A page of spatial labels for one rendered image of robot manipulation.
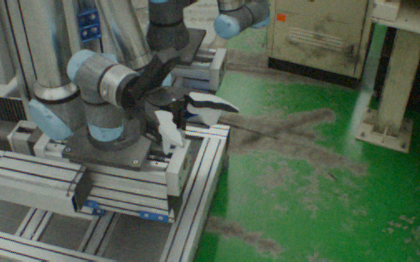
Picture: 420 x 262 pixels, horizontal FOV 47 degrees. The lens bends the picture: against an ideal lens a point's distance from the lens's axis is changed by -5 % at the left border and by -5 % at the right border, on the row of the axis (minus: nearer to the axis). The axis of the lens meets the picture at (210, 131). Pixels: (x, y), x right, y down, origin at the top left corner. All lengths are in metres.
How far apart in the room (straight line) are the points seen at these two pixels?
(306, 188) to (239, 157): 0.35
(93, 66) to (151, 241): 0.90
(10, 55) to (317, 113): 1.63
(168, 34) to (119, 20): 0.61
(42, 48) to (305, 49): 1.91
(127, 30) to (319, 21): 1.72
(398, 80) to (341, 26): 0.48
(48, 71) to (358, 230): 1.44
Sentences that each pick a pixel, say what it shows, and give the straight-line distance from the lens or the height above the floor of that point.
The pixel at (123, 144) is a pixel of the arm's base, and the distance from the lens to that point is 1.30.
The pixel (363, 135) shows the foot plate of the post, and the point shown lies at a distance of 2.51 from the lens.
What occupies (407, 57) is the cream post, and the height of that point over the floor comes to 0.47.
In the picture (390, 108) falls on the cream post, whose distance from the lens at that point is 2.45.
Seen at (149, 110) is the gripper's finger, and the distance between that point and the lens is 0.85.
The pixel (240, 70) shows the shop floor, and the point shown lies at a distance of 2.88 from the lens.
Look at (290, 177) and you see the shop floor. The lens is 2.25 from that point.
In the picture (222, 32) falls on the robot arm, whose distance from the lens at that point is 1.48.
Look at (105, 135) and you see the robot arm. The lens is 1.07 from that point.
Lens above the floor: 1.60
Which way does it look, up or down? 41 degrees down
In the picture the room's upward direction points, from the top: straight up
